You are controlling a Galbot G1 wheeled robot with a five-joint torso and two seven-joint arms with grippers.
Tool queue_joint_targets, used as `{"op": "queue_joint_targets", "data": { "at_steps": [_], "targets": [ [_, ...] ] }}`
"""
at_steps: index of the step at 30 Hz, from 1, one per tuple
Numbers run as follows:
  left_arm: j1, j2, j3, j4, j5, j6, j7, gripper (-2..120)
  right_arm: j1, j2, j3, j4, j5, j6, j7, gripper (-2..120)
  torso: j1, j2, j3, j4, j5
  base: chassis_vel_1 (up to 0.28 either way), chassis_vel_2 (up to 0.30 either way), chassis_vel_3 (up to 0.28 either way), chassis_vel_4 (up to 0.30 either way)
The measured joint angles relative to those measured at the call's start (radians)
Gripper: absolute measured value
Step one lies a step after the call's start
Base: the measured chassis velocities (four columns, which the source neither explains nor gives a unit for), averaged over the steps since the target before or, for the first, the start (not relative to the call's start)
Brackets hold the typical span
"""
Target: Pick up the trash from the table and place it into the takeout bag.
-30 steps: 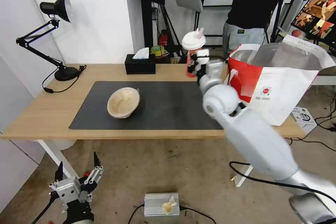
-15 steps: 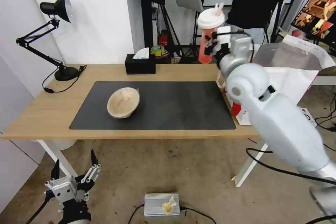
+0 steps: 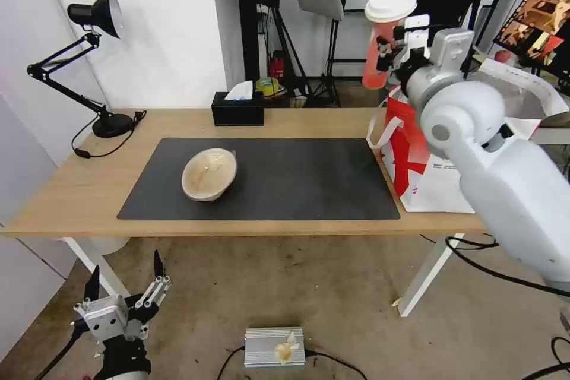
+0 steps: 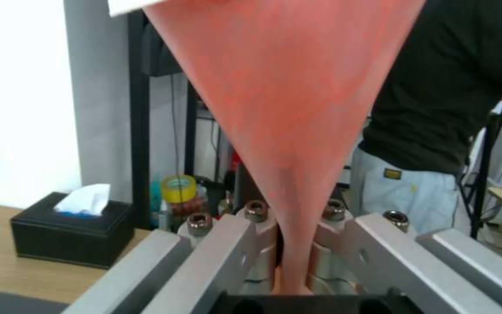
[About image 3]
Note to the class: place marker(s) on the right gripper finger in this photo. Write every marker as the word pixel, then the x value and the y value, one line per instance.
pixel 381 64
pixel 382 44

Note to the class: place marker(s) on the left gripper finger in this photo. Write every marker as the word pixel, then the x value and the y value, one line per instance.
pixel 92 285
pixel 156 271

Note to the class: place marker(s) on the pink drink cup white lid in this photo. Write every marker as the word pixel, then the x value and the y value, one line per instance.
pixel 372 69

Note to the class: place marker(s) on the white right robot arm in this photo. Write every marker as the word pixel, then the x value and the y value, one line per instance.
pixel 512 184

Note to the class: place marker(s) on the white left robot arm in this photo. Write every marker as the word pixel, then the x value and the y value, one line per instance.
pixel 128 376

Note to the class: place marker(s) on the white red takeout bag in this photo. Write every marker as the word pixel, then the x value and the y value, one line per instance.
pixel 427 188

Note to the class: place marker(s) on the black light stand tripod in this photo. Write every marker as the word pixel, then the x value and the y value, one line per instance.
pixel 331 72

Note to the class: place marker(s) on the red apple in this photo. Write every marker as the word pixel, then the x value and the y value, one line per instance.
pixel 503 56

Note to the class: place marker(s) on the wooden desk white legs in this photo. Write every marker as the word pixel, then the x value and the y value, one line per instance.
pixel 67 193

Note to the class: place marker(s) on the small red device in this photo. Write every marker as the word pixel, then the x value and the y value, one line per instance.
pixel 278 66

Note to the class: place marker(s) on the beige paper bowl clear lid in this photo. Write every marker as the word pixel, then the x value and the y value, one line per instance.
pixel 207 175

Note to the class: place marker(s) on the yellow green tape roll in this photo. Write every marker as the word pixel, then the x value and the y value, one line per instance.
pixel 267 87

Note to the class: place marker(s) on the silver metal power box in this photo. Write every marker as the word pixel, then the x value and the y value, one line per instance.
pixel 262 349

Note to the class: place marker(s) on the framed orange red poster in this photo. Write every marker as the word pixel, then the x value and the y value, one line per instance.
pixel 534 19

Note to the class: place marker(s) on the black metal rack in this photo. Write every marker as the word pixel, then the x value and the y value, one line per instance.
pixel 249 19

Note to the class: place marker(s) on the black desk mat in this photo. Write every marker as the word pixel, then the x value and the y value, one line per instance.
pixel 303 179

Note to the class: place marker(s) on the white tissue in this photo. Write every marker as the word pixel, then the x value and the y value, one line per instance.
pixel 240 90

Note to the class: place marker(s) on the crumpled yellowish paper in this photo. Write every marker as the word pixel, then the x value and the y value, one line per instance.
pixel 286 348

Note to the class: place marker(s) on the black tissue box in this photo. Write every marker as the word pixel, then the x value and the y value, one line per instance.
pixel 236 115

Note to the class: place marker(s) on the black desk lamp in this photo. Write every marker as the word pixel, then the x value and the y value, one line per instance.
pixel 108 124

